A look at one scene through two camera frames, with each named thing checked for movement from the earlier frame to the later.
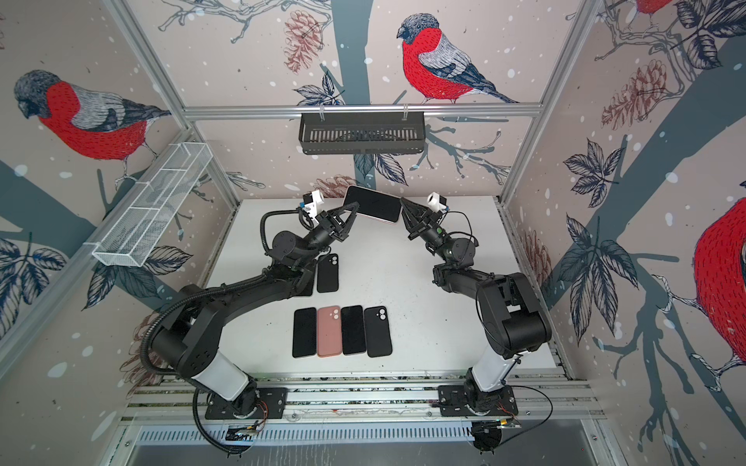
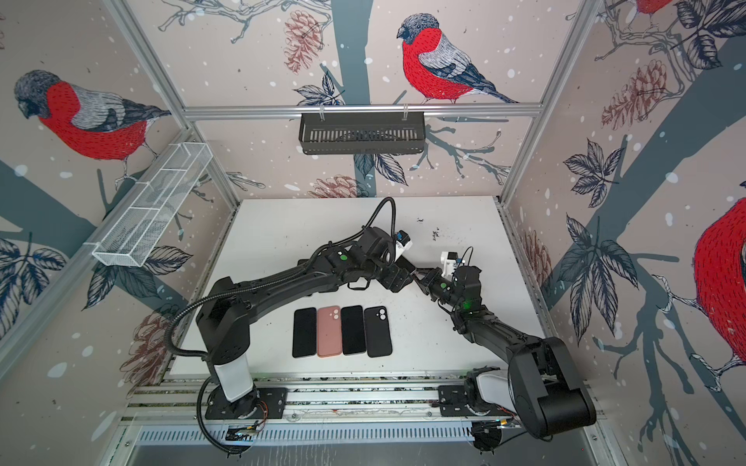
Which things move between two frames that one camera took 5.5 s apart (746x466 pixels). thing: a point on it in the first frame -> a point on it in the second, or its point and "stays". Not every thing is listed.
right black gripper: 428,230 -> 431,282
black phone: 304,334 stays
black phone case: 377,332 stays
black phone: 353,330 stays
